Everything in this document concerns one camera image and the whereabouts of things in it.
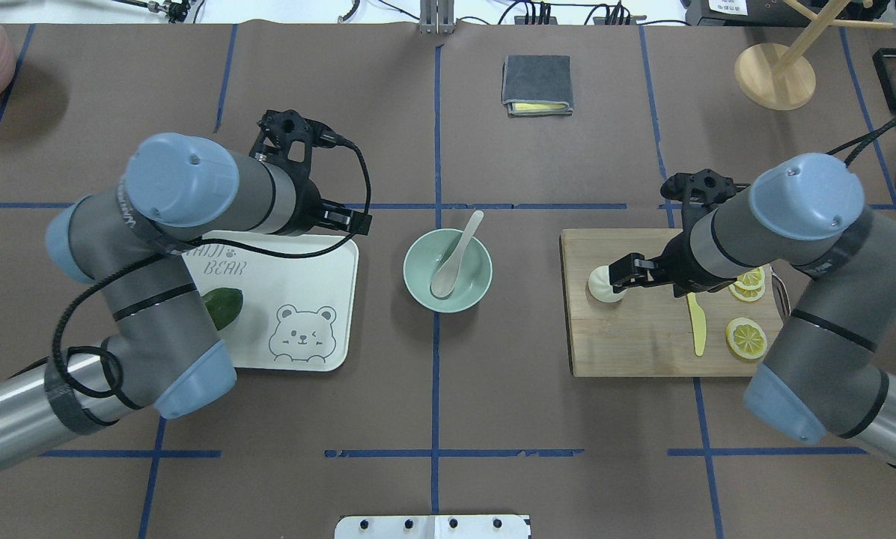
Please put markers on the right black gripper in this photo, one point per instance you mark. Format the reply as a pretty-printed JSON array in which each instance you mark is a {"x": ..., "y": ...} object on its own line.
[{"x": 675, "y": 263}]

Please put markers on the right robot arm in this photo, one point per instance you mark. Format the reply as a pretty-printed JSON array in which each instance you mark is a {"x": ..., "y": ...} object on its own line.
[{"x": 817, "y": 377}]

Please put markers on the hidden lemon slice underneath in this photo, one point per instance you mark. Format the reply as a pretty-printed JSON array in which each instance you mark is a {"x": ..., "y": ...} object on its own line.
[{"x": 746, "y": 295}]

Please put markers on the green avocado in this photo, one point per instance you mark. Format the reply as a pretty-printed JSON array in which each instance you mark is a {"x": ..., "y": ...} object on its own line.
[{"x": 223, "y": 305}]

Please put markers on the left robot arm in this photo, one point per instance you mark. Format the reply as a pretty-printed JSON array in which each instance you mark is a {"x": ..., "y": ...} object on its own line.
[{"x": 140, "y": 335}]

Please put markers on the lemon slice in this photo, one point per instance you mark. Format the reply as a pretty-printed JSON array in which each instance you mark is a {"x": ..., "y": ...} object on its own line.
[
  {"x": 746, "y": 339},
  {"x": 754, "y": 279}
]

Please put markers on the white bear serving tray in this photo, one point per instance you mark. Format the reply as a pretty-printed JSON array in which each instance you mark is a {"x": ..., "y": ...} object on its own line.
[{"x": 298, "y": 297}]

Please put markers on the grey folded cloth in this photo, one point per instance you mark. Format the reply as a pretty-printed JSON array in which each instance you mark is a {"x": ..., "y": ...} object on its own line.
[{"x": 537, "y": 85}]

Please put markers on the wooden cutting board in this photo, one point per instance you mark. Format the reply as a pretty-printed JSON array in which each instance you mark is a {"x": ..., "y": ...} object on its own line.
[{"x": 648, "y": 333}]

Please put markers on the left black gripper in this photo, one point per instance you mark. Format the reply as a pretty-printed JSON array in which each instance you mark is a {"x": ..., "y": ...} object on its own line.
[{"x": 308, "y": 202}]

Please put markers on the upper lemon slice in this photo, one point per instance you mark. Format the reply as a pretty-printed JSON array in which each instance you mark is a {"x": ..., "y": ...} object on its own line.
[{"x": 754, "y": 279}]

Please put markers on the white steamed bun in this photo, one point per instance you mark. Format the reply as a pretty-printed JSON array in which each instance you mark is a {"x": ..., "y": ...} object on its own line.
[{"x": 600, "y": 286}]

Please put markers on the yellow plastic knife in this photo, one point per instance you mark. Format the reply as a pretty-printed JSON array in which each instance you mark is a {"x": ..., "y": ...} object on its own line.
[{"x": 698, "y": 320}]

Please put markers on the white ceramic spoon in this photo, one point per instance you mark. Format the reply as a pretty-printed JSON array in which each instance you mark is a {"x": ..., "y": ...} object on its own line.
[{"x": 445, "y": 278}]

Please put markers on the lower lemon slice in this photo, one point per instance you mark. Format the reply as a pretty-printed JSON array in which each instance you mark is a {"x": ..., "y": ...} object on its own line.
[{"x": 746, "y": 339}]

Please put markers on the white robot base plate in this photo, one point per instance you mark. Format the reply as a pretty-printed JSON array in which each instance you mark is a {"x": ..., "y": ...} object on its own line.
[{"x": 435, "y": 526}]

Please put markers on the wooden mug tree stand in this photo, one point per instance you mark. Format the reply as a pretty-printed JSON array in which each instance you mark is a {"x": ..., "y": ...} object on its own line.
[{"x": 778, "y": 77}]

